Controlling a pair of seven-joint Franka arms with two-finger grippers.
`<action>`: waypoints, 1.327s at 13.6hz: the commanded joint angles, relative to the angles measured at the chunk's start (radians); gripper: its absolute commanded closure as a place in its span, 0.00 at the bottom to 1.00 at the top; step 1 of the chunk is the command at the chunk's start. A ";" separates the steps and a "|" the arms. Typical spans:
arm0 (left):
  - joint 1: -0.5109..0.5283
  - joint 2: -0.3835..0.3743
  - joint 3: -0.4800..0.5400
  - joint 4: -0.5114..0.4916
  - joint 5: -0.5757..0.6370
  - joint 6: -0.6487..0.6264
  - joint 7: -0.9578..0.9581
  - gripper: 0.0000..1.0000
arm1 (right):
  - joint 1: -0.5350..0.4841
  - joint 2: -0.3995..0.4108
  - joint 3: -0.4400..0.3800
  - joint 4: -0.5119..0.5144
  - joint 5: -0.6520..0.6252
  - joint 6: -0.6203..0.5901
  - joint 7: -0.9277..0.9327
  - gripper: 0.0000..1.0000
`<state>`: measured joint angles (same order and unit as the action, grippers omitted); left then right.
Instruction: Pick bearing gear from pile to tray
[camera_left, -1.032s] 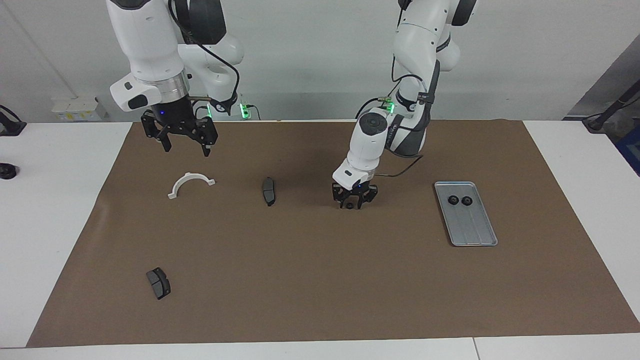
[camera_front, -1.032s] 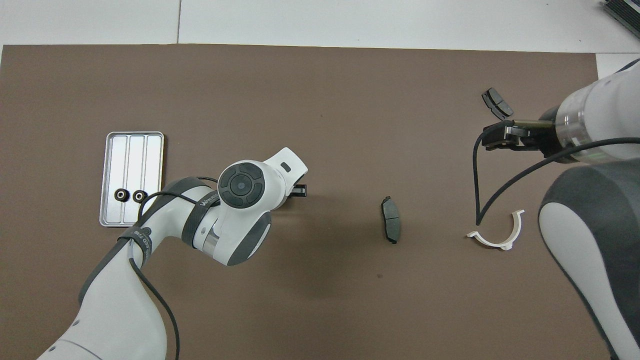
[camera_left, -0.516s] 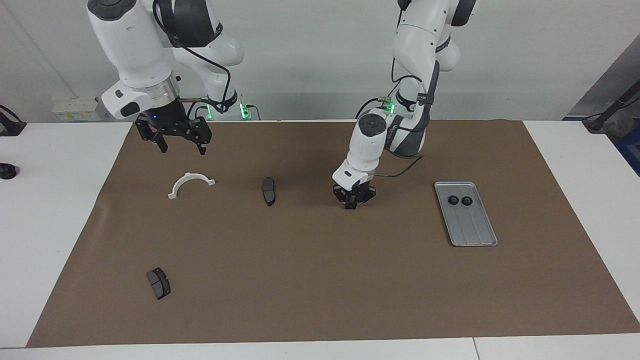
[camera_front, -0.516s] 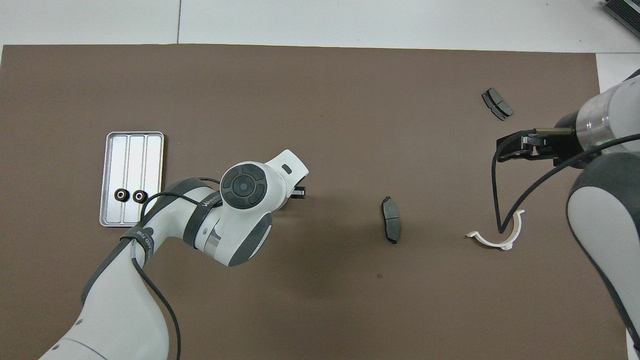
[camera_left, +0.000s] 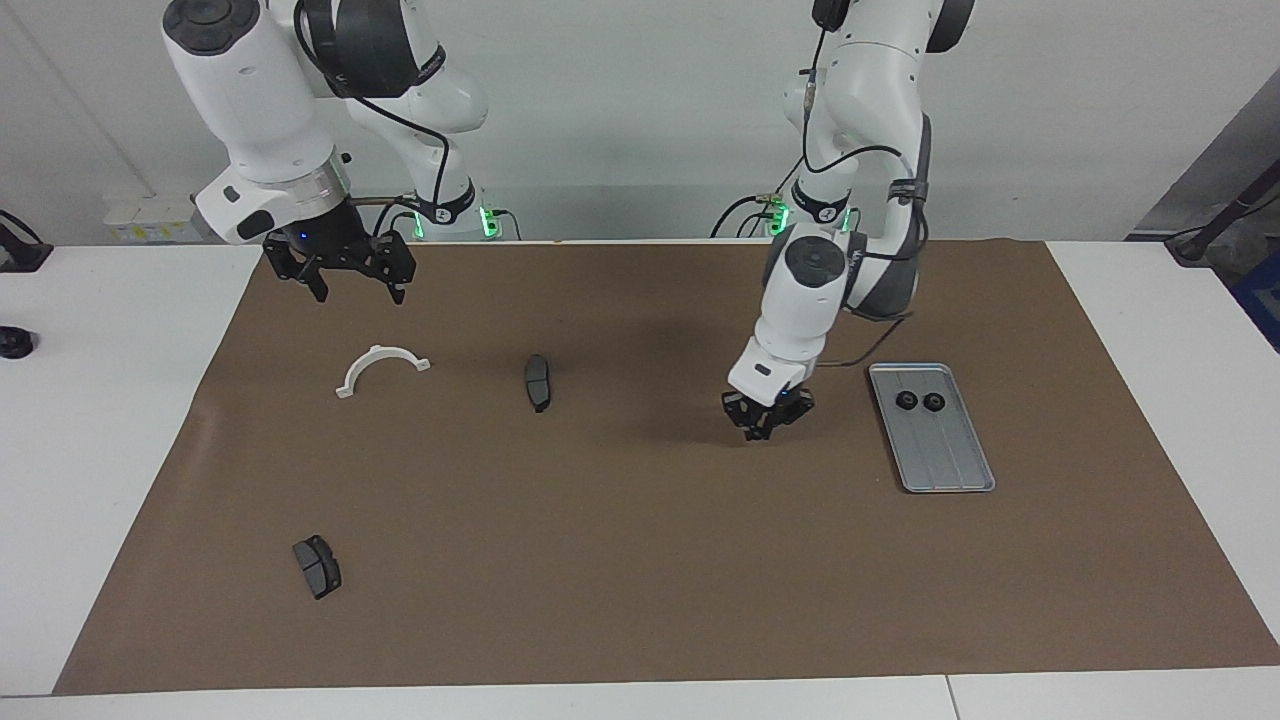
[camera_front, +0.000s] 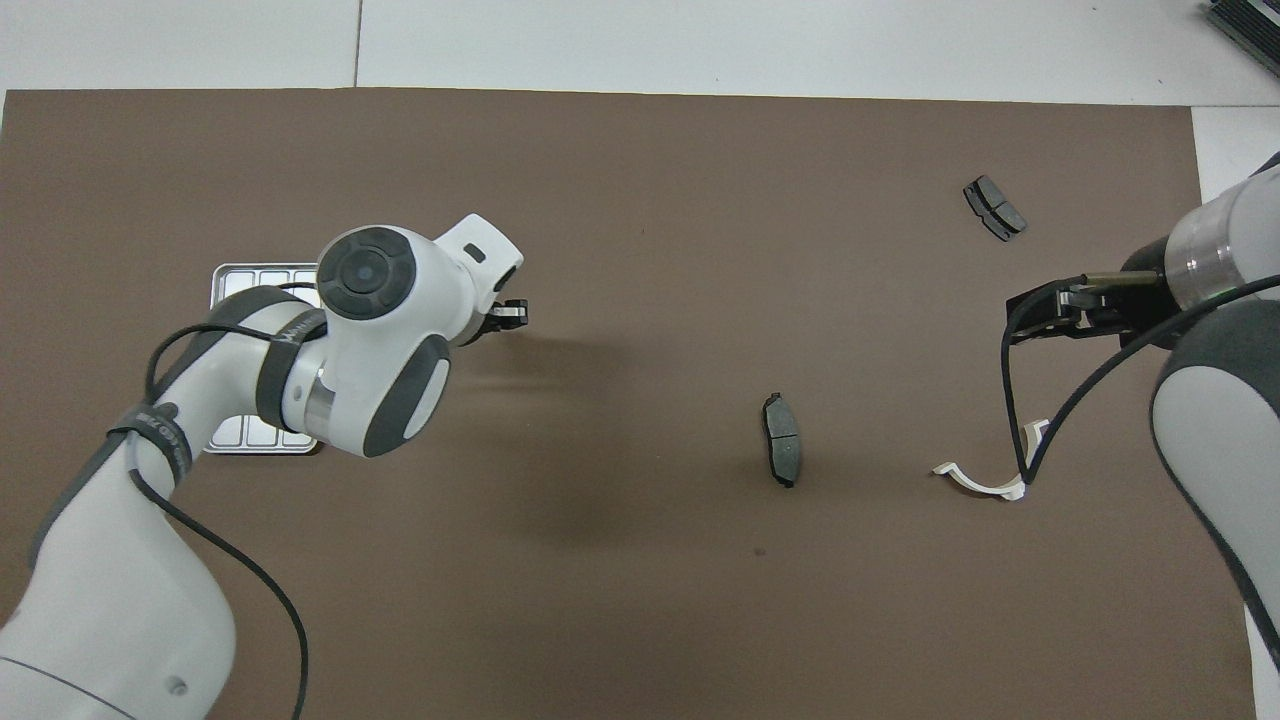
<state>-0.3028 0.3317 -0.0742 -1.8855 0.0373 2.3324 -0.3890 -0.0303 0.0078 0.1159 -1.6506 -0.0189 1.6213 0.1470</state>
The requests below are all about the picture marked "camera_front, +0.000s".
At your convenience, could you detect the white curved plastic bracket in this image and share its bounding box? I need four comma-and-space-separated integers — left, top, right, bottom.
932, 420, 1049, 501

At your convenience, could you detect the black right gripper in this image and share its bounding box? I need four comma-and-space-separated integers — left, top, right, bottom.
1006, 240, 1187, 349

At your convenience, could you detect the large brown table mat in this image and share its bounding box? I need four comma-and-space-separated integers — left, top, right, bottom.
0, 88, 1259, 720

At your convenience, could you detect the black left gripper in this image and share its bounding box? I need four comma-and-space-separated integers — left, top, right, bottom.
476, 298, 529, 343

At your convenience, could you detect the dark grey brake pad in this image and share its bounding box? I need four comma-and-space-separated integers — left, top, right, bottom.
963, 175, 1028, 243
762, 391, 802, 489

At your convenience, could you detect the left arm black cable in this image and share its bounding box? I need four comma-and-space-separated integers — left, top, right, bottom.
126, 283, 321, 720

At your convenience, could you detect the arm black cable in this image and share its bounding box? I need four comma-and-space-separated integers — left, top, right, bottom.
1000, 274, 1280, 491
126, 283, 321, 720

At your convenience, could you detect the black ribbed device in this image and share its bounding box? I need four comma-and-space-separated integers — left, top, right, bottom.
1205, 0, 1280, 53

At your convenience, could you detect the silver metal compartment tray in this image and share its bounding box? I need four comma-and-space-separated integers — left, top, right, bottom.
204, 263, 323, 456

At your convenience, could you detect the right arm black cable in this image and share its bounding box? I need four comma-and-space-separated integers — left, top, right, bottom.
1000, 274, 1280, 491

